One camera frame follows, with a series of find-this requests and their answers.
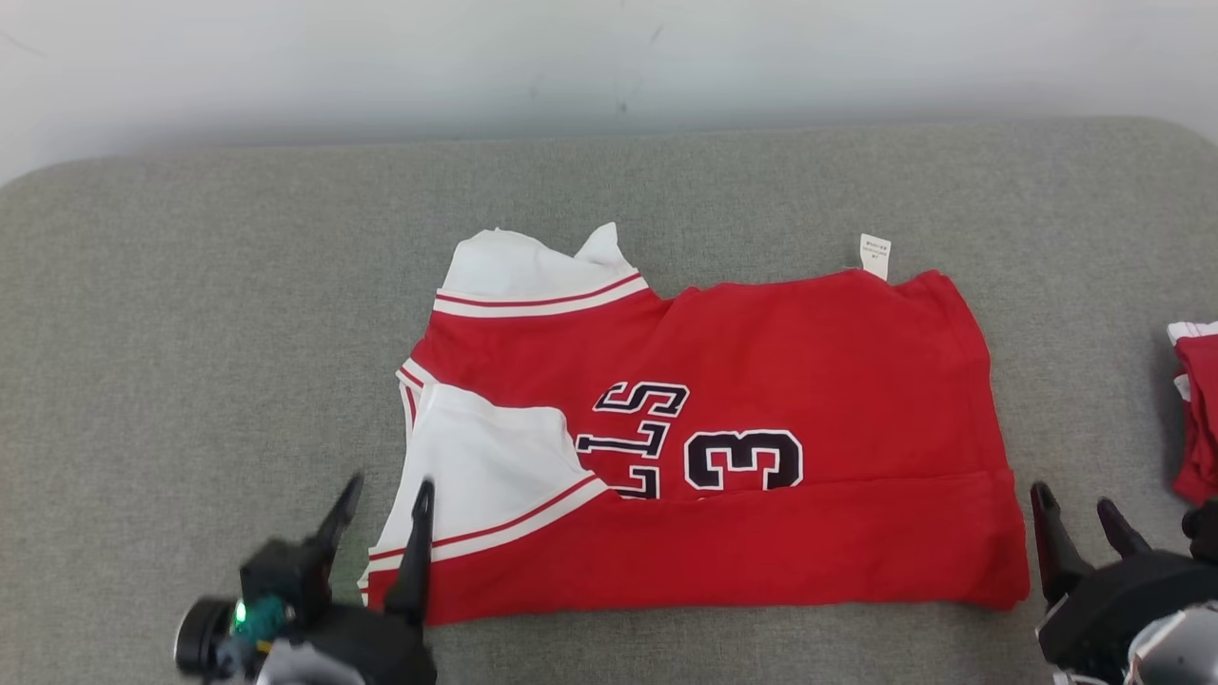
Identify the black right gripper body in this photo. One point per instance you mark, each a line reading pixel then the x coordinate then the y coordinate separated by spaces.
pixel 1113 599

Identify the grey fabric sofa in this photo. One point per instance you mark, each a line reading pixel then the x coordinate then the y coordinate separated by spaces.
pixel 190 333

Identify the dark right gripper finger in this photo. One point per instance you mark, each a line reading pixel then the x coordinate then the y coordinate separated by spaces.
pixel 1054 547
pixel 1123 533

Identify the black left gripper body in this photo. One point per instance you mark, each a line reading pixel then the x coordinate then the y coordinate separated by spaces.
pixel 381 647

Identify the red shorts white stripe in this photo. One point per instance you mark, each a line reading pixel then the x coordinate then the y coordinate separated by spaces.
pixel 1201 419

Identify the red white basketball jersey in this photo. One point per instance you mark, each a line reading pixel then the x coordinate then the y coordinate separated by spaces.
pixel 809 352

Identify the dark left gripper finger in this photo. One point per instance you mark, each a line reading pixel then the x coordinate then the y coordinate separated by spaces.
pixel 416 571
pixel 338 528

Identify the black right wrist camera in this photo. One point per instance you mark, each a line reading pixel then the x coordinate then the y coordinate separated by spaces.
pixel 1204 533

